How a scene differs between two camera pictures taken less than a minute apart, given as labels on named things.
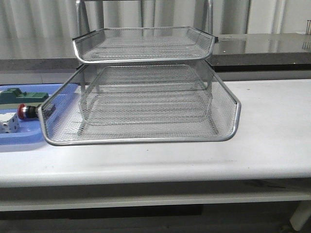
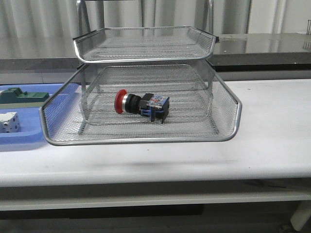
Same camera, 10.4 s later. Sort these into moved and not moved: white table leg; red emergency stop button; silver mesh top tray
Moved: red emergency stop button
Not moved: white table leg; silver mesh top tray
